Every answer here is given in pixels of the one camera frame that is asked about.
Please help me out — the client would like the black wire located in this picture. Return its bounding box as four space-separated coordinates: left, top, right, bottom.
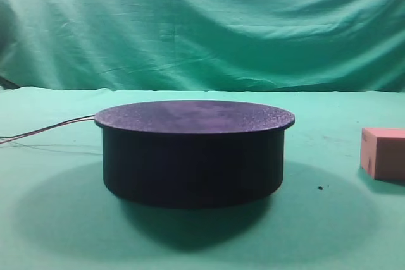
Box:
0 117 97 145

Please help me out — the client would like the green backdrop cloth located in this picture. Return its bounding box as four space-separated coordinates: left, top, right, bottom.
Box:
1 0 404 92

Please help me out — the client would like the pink cube-shaped block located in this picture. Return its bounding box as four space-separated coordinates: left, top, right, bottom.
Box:
360 128 404 182

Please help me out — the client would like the black round turntable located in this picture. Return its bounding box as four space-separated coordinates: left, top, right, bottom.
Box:
94 100 295 209

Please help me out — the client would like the green table cloth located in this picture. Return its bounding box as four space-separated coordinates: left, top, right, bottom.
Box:
1 87 404 269

